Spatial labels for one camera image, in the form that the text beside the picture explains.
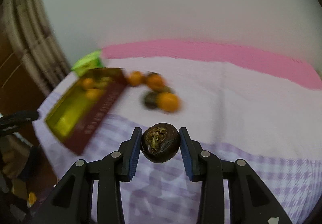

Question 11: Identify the gold toffee tin box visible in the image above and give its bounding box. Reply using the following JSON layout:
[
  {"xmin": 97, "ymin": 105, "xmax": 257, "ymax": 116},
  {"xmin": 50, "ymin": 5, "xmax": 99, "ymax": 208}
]
[{"xmin": 45, "ymin": 68, "xmax": 128, "ymax": 155}]

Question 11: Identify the orange tangerine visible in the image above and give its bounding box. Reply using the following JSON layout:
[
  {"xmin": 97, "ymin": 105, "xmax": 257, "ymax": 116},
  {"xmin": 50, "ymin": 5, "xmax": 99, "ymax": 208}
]
[
  {"xmin": 145, "ymin": 73, "xmax": 165, "ymax": 92},
  {"xmin": 127, "ymin": 71, "xmax": 145, "ymax": 87},
  {"xmin": 85, "ymin": 88, "xmax": 104, "ymax": 101},
  {"xmin": 81, "ymin": 78, "xmax": 96, "ymax": 90},
  {"xmin": 157, "ymin": 92, "xmax": 181, "ymax": 113}
]

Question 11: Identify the green tissue pack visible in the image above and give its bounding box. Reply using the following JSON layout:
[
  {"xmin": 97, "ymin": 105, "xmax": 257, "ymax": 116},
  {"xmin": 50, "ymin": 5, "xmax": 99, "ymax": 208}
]
[{"xmin": 71, "ymin": 50, "xmax": 104, "ymax": 77}]

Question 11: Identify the pink purple checkered tablecloth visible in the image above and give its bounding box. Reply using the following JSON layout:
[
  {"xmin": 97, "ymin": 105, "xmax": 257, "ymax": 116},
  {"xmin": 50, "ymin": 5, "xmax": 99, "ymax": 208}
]
[{"xmin": 33, "ymin": 40, "xmax": 321, "ymax": 223}]

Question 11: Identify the beige curtain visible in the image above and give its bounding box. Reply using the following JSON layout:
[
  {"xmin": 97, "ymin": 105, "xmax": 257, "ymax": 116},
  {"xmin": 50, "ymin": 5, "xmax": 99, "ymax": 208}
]
[{"xmin": 3, "ymin": 0, "xmax": 70, "ymax": 96}]

